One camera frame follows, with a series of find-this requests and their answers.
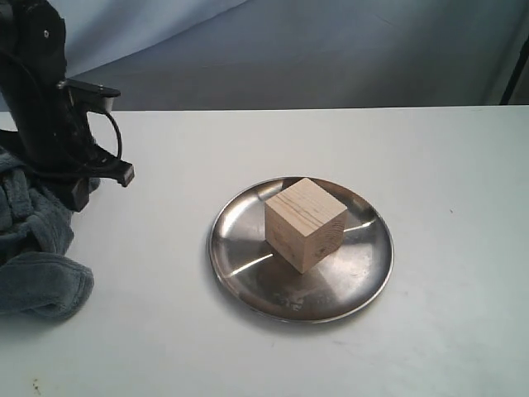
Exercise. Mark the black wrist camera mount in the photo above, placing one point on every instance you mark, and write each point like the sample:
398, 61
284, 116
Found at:
91, 97

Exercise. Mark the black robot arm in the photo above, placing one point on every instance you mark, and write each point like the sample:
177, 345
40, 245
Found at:
33, 56

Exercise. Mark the light wooden cube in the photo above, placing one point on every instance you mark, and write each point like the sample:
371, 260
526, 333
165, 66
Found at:
304, 224

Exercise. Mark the round stainless steel plate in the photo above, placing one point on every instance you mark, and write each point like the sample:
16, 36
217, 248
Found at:
255, 274

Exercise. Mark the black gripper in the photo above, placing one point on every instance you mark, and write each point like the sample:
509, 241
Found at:
54, 139

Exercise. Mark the grey fleece towel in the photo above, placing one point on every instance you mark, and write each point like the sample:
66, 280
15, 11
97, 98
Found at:
37, 278

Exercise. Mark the blue-grey backdrop cloth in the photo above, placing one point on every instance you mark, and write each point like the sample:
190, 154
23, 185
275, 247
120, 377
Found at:
219, 55

